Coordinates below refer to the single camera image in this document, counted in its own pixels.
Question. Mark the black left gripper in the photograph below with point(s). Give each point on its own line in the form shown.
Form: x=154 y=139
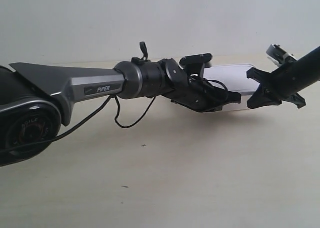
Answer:
x=203 y=95

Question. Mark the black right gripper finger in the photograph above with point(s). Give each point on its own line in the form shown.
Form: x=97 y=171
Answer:
x=265 y=97
x=260 y=76

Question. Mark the white lidded plastic container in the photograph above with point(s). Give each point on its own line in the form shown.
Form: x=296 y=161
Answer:
x=234 y=77

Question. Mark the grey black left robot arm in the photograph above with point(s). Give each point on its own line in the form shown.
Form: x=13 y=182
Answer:
x=36 y=100

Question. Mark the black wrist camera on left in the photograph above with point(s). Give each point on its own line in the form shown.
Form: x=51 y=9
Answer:
x=196 y=61

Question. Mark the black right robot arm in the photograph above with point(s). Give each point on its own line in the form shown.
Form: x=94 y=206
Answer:
x=284 y=83

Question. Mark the white wrist camera on right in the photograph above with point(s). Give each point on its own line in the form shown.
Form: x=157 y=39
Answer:
x=279 y=55

